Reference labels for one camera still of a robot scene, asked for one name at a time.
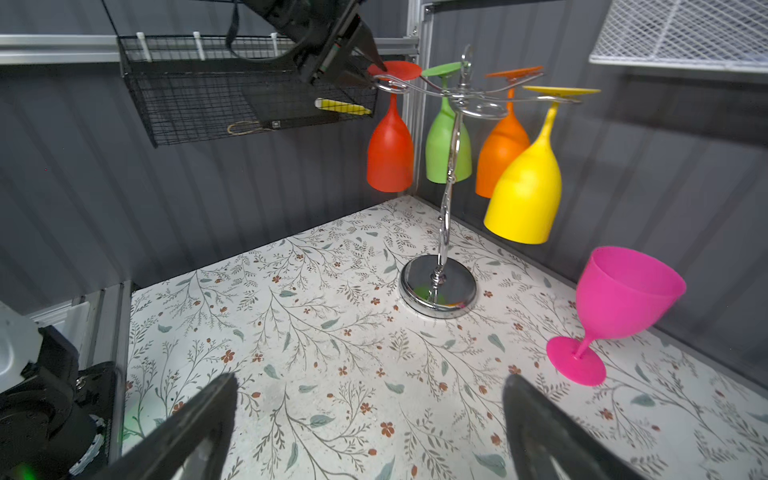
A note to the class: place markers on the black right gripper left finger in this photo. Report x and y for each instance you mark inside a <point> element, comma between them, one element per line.
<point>194,441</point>

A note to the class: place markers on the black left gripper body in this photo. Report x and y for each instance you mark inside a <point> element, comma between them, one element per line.
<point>324,35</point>

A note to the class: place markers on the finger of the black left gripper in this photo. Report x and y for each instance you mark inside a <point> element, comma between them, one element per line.
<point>356,53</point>

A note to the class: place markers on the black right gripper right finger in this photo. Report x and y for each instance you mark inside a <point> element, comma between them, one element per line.
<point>544,440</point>

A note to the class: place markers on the pink wine glass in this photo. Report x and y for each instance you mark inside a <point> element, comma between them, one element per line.
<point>620,293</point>

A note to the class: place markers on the red wine glass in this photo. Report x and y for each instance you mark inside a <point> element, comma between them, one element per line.
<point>391,153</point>

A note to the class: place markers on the green wine glass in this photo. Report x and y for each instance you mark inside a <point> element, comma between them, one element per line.
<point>438,142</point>

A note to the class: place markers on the orange wine glass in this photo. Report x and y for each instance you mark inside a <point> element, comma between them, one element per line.
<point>505,143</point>

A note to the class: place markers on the chrome wine glass rack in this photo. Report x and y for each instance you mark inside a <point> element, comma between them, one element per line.
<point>438,286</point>

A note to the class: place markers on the yellow wine glass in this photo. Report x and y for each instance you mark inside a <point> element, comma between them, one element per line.
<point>527,196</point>

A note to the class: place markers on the yellow marker pen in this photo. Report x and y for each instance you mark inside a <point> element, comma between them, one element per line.
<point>341,107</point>

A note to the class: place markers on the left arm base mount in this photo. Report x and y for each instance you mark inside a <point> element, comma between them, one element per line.
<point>57,405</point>

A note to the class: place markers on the black wire basket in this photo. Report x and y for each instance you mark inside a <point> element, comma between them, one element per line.
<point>189,88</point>

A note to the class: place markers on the white wire mesh basket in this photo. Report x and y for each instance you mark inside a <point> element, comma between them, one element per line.
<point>728,36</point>

